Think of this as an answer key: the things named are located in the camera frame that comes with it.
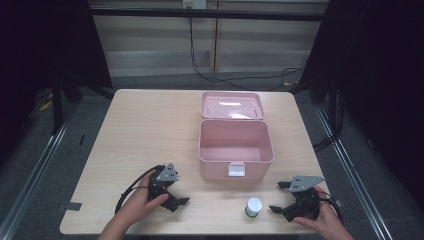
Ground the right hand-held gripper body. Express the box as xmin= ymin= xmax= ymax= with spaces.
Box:
xmin=282 ymin=175 xmax=326 ymax=223

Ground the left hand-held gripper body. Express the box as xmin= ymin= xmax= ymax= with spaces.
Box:
xmin=147 ymin=162 xmax=180 ymax=213

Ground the white bottle with green label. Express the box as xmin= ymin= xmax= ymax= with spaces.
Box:
xmin=244 ymin=196 xmax=264 ymax=219

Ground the pink plastic storage box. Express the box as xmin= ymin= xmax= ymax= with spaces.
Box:
xmin=197 ymin=90 xmax=275 ymax=183

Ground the person's right hand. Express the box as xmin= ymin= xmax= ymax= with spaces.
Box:
xmin=293 ymin=185 xmax=338 ymax=235

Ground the person's left hand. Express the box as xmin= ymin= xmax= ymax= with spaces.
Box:
xmin=114 ymin=171 xmax=170 ymax=228

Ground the grey tape strip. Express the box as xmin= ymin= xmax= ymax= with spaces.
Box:
xmin=57 ymin=201 xmax=83 ymax=213

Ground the yellow floor tape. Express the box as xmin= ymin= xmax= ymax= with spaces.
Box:
xmin=38 ymin=92 xmax=54 ymax=112

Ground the black curtain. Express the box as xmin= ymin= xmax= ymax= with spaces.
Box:
xmin=299 ymin=0 xmax=424 ymax=211
xmin=0 ymin=0 xmax=113 ymax=168

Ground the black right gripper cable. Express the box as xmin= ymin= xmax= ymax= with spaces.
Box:
xmin=316 ymin=191 xmax=345 ymax=225

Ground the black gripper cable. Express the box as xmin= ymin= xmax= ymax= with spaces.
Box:
xmin=316 ymin=191 xmax=345 ymax=225
xmin=114 ymin=164 xmax=166 ymax=215

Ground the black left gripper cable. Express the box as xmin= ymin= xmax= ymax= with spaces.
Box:
xmin=114 ymin=164 xmax=166 ymax=215

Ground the metal floor rail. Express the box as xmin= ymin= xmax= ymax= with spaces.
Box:
xmin=0 ymin=102 xmax=82 ymax=240
xmin=314 ymin=103 xmax=395 ymax=240

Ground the black wall cable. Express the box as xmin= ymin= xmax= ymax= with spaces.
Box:
xmin=188 ymin=16 xmax=305 ymax=92

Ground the black horizontal frame bar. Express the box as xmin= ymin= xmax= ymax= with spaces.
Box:
xmin=87 ymin=7 xmax=330 ymax=23

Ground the white wall power outlet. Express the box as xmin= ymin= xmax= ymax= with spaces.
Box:
xmin=182 ymin=0 xmax=208 ymax=10

